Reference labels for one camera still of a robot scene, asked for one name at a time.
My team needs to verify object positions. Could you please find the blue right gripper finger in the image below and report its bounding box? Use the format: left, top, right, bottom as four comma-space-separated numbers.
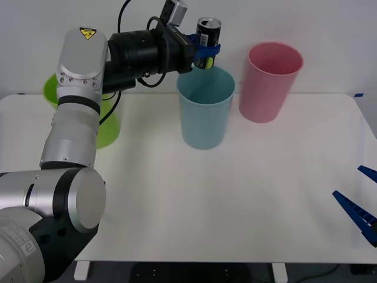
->
332, 190, 377, 248
357, 165, 377, 184

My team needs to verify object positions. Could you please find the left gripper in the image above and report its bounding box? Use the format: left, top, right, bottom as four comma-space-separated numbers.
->
155, 24, 221, 74

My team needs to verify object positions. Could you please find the black drink can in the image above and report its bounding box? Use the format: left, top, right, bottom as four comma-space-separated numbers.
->
193, 17, 222, 71

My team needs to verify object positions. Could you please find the pink plastic bin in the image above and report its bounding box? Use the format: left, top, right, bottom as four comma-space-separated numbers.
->
238, 42, 304, 124

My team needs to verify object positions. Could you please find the pale blue plastic bin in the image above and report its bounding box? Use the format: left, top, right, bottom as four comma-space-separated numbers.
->
176, 65, 236, 150

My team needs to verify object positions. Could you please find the white table leg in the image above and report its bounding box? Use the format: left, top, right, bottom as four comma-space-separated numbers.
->
74, 261, 90, 281
271, 262, 288, 283

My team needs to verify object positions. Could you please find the green plastic bin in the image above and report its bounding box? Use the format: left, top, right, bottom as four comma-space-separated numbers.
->
43, 73, 122, 150

